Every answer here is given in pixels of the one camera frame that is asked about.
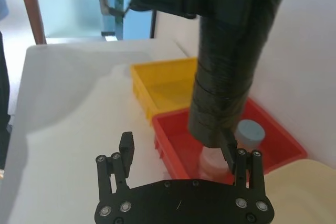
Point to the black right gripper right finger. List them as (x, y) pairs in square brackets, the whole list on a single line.
[(254, 171)]

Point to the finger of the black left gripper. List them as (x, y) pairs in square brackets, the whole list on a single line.
[(231, 6)]

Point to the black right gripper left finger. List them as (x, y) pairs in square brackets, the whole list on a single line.
[(124, 155)]

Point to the black roll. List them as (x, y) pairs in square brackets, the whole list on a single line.
[(231, 64)]

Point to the jar with blue cap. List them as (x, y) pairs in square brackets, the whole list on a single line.
[(250, 130)]

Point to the clear plastic jar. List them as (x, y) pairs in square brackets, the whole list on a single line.
[(212, 163)]

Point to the thin black pole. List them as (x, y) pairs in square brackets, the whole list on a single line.
[(153, 24)]

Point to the red plastic bin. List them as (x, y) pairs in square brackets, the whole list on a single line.
[(178, 140)]

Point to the blue-green metal rack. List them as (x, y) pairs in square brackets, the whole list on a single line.
[(119, 24)]

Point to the yellow plastic bin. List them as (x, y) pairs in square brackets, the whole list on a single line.
[(162, 87)]

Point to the white table cloth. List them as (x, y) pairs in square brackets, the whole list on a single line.
[(65, 103)]

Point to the brown wooden post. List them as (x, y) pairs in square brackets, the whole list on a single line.
[(35, 19)]

